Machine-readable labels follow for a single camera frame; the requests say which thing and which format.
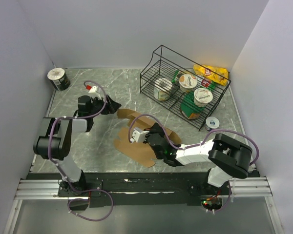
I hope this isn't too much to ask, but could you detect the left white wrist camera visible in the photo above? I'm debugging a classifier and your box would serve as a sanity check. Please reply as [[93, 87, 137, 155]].
[[85, 85, 101, 94]]

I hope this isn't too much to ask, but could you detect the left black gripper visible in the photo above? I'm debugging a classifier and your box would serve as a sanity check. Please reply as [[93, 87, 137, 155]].
[[89, 95, 122, 117]]

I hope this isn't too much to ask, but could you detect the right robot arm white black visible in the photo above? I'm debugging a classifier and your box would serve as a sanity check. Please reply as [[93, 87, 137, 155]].
[[139, 123, 252, 195]]

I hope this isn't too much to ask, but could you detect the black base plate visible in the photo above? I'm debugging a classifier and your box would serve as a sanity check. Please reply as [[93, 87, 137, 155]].
[[26, 171, 261, 210]]

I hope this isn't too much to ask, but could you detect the purple cable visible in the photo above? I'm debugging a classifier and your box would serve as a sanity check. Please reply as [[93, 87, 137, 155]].
[[48, 80, 114, 222], [127, 114, 260, 214]]

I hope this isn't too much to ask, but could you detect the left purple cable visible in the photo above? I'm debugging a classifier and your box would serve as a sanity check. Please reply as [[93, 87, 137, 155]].
[[48, 80, 114, 222]]

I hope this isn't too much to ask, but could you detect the yogurt cup lower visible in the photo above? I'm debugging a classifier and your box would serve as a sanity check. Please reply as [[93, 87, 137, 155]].
[[194, 88, 213, 107]]

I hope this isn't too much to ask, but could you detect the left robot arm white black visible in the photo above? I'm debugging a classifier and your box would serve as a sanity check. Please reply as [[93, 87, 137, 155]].
[[33, 95, 122, 196]]

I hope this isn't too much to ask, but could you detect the wrapped toilet paper roll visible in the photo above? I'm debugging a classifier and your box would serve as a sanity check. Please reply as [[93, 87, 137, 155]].
[[153, 78, 172, 101]]

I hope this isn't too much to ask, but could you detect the aluminium rail frame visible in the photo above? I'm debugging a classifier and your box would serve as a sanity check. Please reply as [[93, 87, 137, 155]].
[[3, 177, 284, 234]]

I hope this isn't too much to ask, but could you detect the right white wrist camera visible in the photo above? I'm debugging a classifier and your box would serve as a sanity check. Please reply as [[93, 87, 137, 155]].
[[129, 127, 149, 143]]

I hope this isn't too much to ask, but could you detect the yellow chips bag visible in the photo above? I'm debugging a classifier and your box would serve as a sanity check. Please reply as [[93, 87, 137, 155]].
[[193, 64, 229, 86]]

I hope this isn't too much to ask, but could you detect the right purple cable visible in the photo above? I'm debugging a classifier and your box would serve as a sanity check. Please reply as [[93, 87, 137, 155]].
[[127, 114, 260, 214]]

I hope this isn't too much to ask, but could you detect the black chip can white lid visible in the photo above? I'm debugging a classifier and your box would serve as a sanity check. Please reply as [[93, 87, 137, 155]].
[[47, 68, 70, 91]]

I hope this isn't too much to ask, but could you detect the yogurt cup upper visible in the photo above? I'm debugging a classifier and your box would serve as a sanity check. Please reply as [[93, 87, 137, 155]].
[[179, 74, 197, 93]]

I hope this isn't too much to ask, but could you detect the green snack package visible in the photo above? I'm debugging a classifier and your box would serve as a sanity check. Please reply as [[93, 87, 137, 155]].
[[180, 91, 204, 120]]

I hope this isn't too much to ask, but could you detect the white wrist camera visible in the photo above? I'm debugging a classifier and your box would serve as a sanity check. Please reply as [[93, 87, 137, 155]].
[[85, 85, 101, 94], [129, 127, 149, 143]]

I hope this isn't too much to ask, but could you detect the red green snack packet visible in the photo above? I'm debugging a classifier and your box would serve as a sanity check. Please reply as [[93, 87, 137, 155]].
[[171, 70, 214, 89]]

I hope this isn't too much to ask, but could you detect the brown cardboard box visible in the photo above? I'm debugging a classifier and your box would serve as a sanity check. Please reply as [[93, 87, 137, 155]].
[[114, 109, 182, 167]]

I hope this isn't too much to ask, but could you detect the black wire basket rack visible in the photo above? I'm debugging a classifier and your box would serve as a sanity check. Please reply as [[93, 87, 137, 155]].
[[140, 45, 231, 130]]

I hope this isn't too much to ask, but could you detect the yogurt cup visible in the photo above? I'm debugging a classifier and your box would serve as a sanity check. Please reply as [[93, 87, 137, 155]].
[[179, 74, 197, 93], [194, 88, 213, 107]]

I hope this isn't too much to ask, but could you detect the small blue white cup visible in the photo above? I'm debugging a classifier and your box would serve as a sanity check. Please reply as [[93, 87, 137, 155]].
[[205, 117, 220, 132]]

